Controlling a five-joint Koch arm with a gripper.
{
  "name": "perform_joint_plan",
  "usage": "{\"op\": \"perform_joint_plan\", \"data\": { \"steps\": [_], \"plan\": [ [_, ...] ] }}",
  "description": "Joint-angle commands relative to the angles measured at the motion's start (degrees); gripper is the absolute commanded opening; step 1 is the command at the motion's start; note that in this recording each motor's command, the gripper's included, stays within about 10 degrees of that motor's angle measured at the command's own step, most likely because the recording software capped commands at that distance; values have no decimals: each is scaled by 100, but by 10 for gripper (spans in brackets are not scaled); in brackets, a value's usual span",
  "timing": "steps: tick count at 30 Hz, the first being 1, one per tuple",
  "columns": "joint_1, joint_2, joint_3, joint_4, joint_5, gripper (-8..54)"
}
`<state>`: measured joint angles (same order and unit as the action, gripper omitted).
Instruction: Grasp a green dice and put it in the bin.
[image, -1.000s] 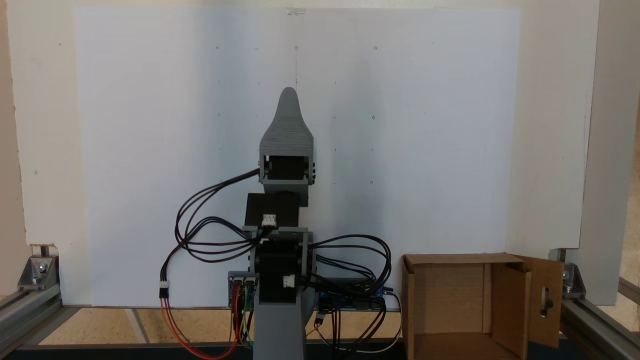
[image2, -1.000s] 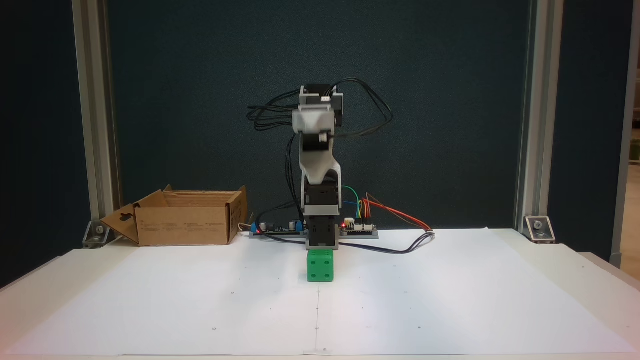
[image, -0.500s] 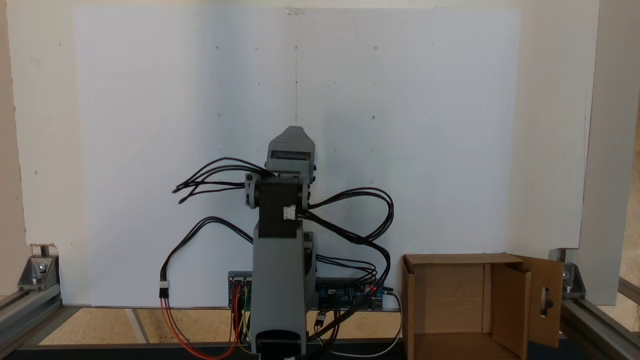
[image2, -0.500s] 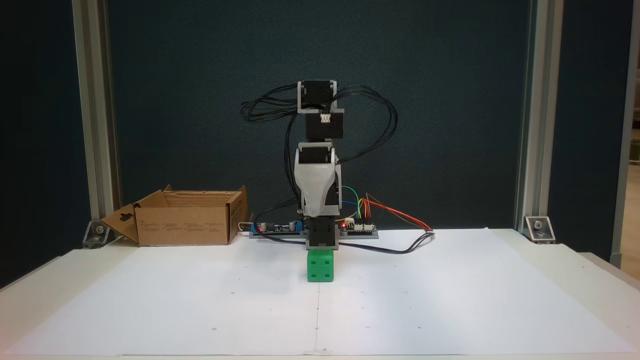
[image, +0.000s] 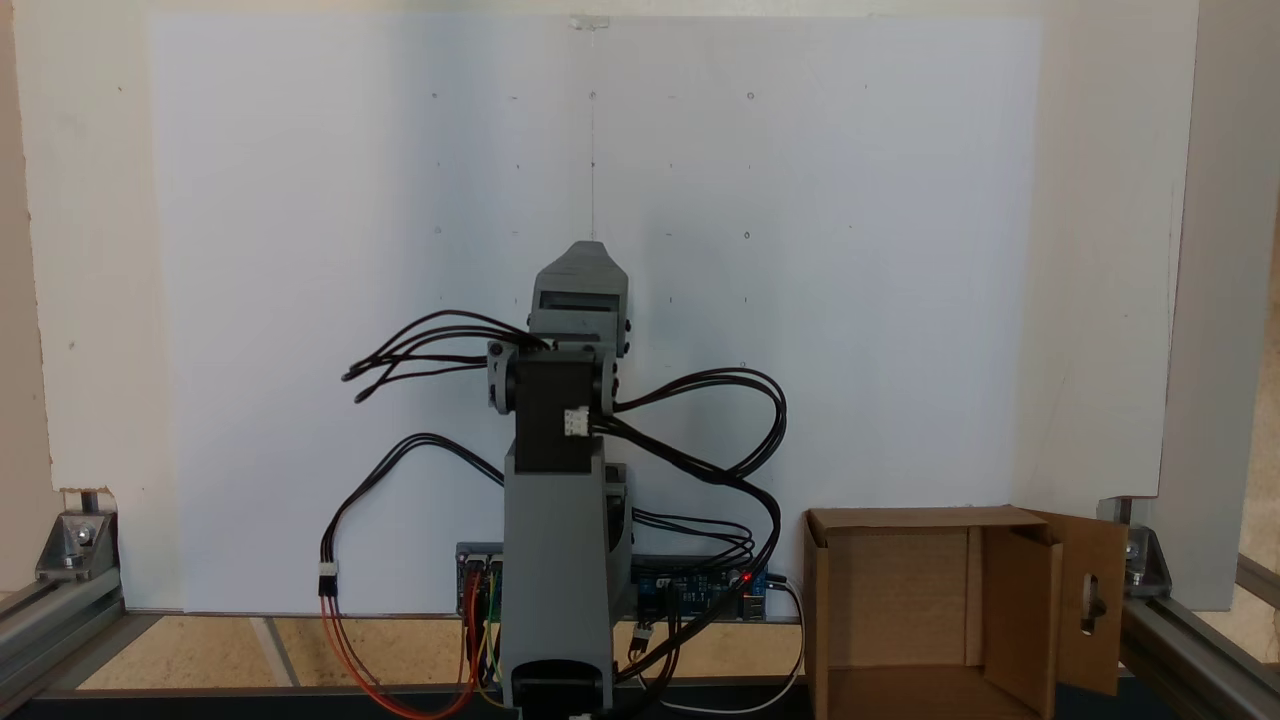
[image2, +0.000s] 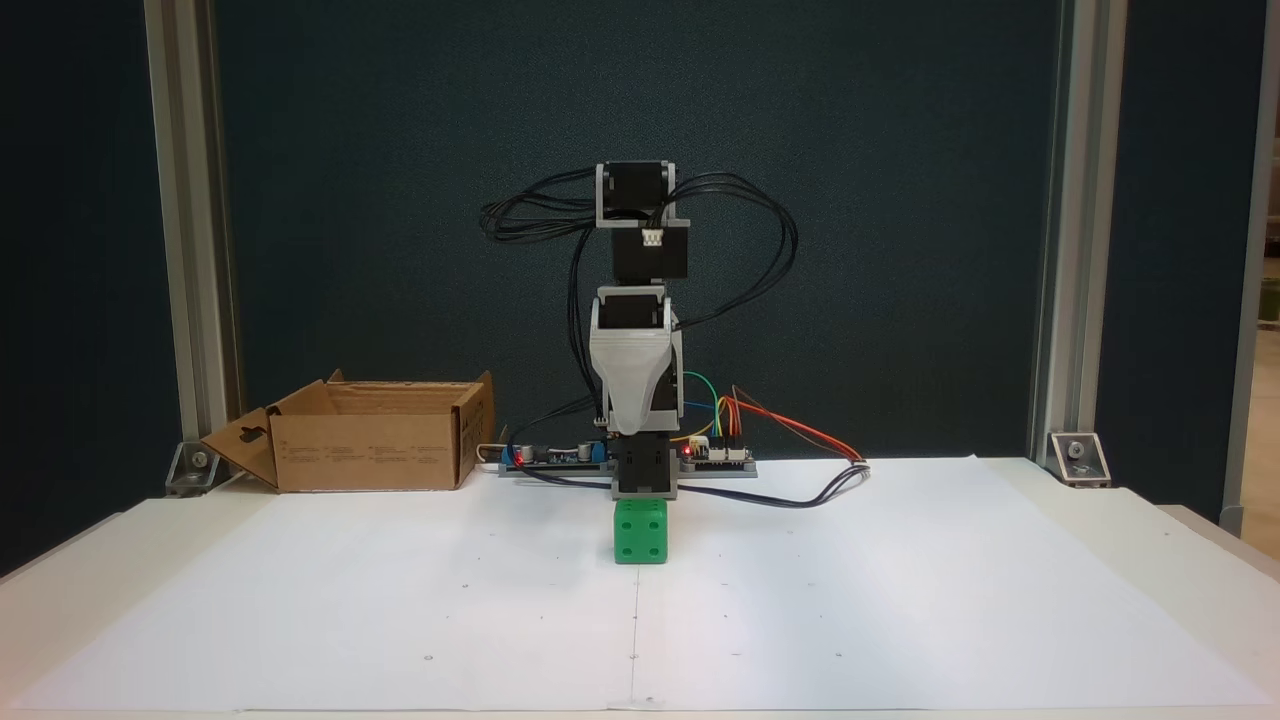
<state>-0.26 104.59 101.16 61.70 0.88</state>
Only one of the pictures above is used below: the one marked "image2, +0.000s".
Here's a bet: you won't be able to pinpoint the brown cardboard box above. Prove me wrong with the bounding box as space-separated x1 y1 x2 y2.
200 370 498 494

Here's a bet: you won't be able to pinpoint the orange and red wires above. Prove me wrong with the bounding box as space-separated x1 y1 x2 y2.
728 385 863 464

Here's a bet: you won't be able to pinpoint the green dice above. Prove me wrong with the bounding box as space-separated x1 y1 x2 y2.
613 498 669 566

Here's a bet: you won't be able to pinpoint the aluminium frame post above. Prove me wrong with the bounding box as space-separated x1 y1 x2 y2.
1028 0 1129 463
145 0 244 471

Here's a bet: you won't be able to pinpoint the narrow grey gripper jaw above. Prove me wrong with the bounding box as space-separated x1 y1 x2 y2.
655 345 685 419

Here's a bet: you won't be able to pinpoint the blue circuit board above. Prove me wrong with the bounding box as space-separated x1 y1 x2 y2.
500 438 613 477

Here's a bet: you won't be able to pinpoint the metal corner bracket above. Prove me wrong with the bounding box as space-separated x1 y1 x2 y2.
165 440 223 498
1048 432 1113 489

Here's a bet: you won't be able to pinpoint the black motor cable loop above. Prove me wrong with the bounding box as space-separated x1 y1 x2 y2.
480 168 607 446
668 172 799 333

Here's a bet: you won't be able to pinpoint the broad pale grey gripper jaw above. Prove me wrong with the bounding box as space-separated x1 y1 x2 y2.
590 345 673 438

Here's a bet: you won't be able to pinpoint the pale grey frame upright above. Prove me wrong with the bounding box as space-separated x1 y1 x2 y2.
1222 0 1279 538

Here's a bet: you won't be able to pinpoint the green jumper wire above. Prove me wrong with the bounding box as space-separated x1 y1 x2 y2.
685 372 724 437

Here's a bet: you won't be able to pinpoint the circuit board with jumper wires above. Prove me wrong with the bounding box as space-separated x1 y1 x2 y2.
680 440 758 479

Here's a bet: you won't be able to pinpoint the black cable with white connector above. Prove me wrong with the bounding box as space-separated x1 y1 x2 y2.
520 462 871 511

